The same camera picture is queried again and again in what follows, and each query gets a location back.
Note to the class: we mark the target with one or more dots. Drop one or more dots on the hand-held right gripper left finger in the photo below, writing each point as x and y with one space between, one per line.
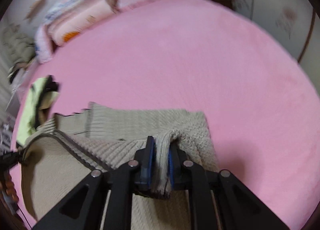
149 162

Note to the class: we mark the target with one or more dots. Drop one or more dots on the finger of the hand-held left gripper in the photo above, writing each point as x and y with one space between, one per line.
10 159

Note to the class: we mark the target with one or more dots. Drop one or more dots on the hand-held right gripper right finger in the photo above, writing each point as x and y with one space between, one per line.
171 170

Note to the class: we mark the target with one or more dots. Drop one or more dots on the beige knit cardigan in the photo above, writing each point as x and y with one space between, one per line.
112 125

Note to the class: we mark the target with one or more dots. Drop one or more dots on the green and black folded garment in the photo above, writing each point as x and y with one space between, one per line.
31 105

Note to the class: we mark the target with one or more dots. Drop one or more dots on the pink bed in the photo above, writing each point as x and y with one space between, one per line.
175 57

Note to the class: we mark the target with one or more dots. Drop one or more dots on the olive puffer jacket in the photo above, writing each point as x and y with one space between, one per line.
17 42

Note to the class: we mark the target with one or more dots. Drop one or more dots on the patterned wardrobe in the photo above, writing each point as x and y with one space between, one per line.
275 8

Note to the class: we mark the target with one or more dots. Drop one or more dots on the wooden wall shelf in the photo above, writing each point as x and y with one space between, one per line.
36 8

